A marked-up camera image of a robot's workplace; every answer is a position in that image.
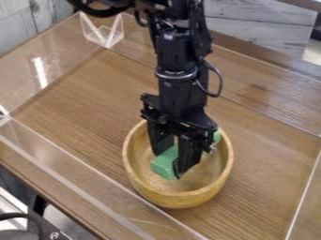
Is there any green rectangular block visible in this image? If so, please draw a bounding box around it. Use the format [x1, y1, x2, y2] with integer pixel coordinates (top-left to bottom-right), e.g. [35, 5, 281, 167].
[150, 128, 222, 180]

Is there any clear acrylic tray wall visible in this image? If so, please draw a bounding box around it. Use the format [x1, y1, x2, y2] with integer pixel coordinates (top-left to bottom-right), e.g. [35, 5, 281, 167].
[0, 17, 321, 240]

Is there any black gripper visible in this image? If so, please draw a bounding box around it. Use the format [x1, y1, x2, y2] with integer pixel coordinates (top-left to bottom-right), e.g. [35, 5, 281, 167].
[140, 74, 218, 179]

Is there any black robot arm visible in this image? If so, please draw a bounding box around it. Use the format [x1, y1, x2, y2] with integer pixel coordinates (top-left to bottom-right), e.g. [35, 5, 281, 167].
[67, 0, 221, 180]

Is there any brown wooden bowl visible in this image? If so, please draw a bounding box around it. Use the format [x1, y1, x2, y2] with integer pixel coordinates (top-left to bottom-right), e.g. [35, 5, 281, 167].
[123, 120, 234, 209]

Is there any black cable under table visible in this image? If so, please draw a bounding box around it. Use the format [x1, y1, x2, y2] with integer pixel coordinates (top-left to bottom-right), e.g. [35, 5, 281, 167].
[0, 213, 43, 240]

